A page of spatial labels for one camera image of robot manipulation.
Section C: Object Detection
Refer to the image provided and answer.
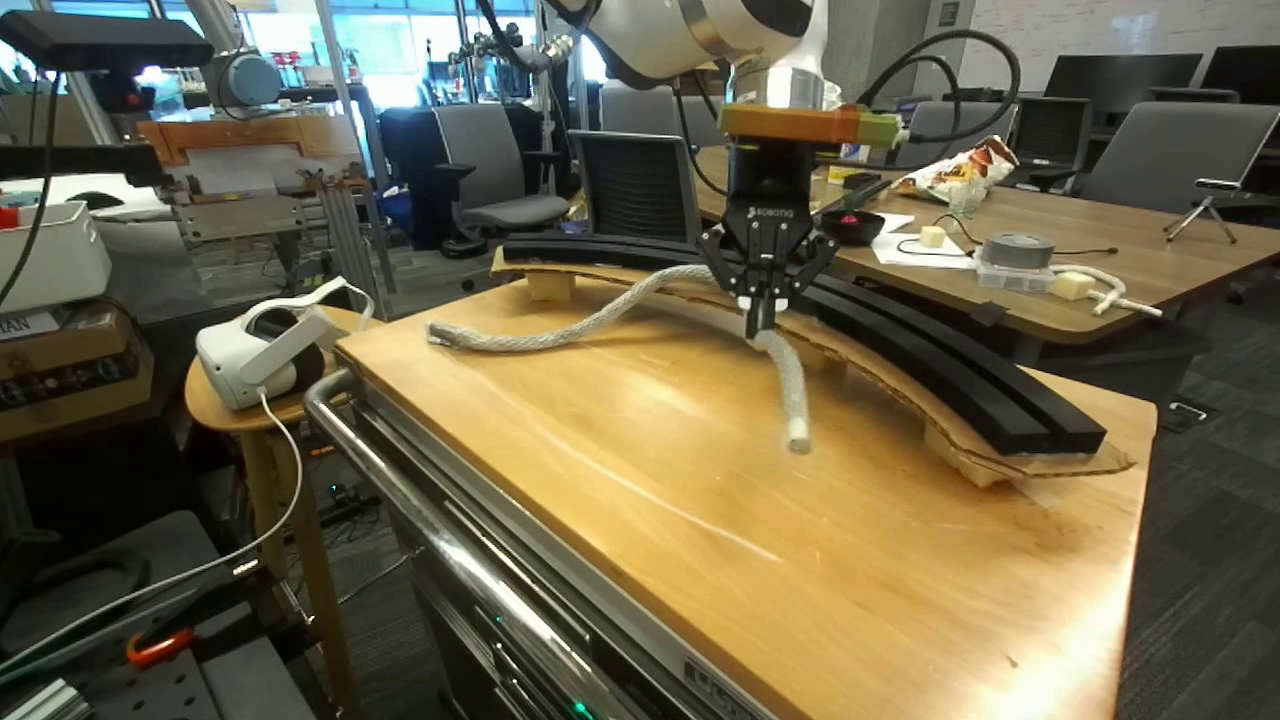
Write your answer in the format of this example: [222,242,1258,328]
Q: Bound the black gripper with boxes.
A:
[700,141,839,339]

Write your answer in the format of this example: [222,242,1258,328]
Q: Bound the grey curved track piece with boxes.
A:
[425,262,821,460]

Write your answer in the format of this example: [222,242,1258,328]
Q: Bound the black bowl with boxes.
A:
[829,207,889,249]

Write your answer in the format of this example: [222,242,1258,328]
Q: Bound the black flat bar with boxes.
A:
[814,172,886,226]

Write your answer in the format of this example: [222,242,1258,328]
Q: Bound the dark mesh office chair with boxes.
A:
[571,126,714,249]

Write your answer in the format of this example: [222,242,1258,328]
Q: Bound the white paper sheet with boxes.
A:
[874,213,985,271]

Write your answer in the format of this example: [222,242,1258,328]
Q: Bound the chip bag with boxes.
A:
[906,132,1023,213]

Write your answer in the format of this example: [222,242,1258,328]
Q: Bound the grey office chair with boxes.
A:
[432,99,571,254]
[910,96,1023,151]
[1077,96,1280,215]

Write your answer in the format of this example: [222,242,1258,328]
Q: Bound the grey tape roll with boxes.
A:
[975,232,1062,282]

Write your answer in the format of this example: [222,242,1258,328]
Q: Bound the long curved black tray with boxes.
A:
[490,244,1135,492]

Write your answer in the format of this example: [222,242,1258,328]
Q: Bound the white power adapter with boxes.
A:
[1046,264,1166,324]

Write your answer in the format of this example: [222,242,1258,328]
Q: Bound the black monitor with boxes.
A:
[1039,50,1203,114]
[1198,42,1280,104]

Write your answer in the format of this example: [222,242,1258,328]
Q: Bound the small silver tripod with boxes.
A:
[1162,172,1243,249]

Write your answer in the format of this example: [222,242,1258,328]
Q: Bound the grey metal cart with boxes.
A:
[300,271,1162,720]

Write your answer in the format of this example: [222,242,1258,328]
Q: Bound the white VR headset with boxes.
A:
[192,294,345,411]

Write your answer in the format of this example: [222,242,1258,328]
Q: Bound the round wooden stool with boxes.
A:
[182,303,386,720]

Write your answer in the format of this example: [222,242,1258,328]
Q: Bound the black flat box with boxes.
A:
[0,3,217,73]

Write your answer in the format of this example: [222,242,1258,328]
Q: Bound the white box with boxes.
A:
[0,195,115,320]

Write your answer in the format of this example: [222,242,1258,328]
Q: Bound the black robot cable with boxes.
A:
[853,28,1023,146]

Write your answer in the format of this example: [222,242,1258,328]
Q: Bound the silver cart handle bar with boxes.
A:
[300,365,645,720]

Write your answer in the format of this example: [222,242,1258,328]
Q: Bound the white headset cable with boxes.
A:
[0,271,379,675]

